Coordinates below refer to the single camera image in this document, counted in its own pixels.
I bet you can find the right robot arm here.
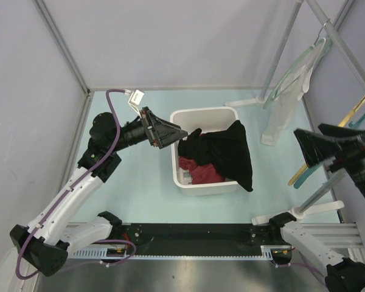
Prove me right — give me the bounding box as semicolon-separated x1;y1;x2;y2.
268;123;365;291

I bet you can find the pale green plastic hanger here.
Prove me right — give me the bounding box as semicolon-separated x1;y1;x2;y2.
263;19;331;110

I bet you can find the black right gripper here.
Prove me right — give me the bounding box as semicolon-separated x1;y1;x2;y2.
291;120;365;212

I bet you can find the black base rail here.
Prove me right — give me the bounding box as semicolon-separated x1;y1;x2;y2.
107;223;288;249

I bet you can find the yellow plastic hanger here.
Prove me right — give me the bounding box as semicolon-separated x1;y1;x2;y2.
288;94;365;186

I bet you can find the white tank top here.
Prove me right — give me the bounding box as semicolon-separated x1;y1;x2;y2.
261;38;327;146

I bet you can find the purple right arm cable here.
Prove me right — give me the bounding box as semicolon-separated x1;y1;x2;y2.
288;252;329;288

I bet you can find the white plastic basket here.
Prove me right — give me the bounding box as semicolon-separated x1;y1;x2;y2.
170;106;239;196

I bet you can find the white cable duct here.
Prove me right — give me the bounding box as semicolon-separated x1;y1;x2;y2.
69;245;293;261

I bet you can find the metal clothes rack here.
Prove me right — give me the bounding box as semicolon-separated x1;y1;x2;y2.
225;1;365;231

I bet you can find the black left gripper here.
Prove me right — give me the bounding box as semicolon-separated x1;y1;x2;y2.
109;106;187;152

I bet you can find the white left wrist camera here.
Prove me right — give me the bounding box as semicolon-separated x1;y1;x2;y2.
125;89;144;116

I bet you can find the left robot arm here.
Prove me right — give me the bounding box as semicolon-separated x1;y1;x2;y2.
10;107;188;276

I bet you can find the red tank top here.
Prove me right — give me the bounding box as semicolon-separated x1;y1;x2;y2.
179;156;226;185

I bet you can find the teal plastic hanger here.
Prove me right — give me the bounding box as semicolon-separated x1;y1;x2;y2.
293;100;365;190

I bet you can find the black tank top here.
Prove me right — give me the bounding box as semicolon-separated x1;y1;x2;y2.
178;120;253;192

